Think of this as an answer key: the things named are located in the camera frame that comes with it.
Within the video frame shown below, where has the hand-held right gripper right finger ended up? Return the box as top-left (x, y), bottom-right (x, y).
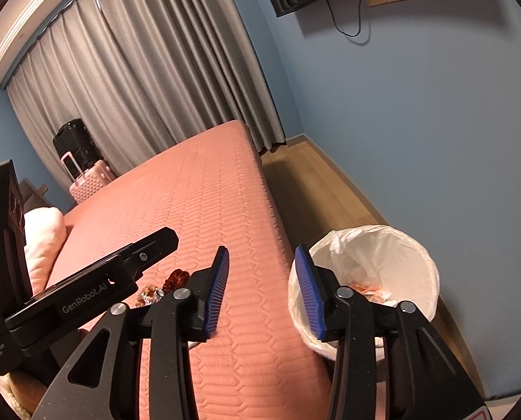
top-left (294, 245), bottom-right (484, 420)

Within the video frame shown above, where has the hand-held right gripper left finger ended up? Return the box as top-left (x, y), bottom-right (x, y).
top-left (32, 245), bottom-right (230, 420)

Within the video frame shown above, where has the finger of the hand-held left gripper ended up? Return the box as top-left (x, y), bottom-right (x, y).
top-left (111, 226), bottom-right (181, 279)

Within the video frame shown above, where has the dark red scrunchie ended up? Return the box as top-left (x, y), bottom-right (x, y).
top-left (163, 270), bottom-right (193, 295)

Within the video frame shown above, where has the leopard patterned scrunchie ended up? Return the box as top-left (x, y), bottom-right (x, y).
top-left (135, 286), bottom-right (167, 307)

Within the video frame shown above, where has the pink cloth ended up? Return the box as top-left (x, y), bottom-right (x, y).
top-left (352, 283), bottom-right (390, 302)

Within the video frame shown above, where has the waste bin with white liner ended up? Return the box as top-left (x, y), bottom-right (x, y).
top-left (288, 224), bottom-right (440, 362)

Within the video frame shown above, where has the pink pillow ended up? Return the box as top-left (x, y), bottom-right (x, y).
top-left (23, 207), bottom-right (66, 296)

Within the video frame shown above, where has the pink quilted bed mattress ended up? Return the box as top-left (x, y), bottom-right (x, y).
top-left (46, 119), bottom-right (335, 420)

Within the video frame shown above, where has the dark headboard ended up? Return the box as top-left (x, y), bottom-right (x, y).
top-left (19, 178), bottom-right (51, 211)

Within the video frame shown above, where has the pink suitcase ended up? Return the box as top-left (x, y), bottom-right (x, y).
top-left (60, 151), bottom-right (114, 204)

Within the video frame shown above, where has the pink fluffy blanket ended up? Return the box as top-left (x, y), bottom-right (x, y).
top-left (0, 370), bottom-right (62, 420)

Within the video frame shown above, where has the black suitcase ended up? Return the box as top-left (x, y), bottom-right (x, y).
top-left (52, 119), bottom-right (101, 171)

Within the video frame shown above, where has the grey curtain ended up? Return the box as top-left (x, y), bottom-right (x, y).
top-left (6, 0), bottom-right (287, 176)

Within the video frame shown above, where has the black power cable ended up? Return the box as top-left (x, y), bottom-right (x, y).
top-left (326, 0), bottom-right (370, 38)

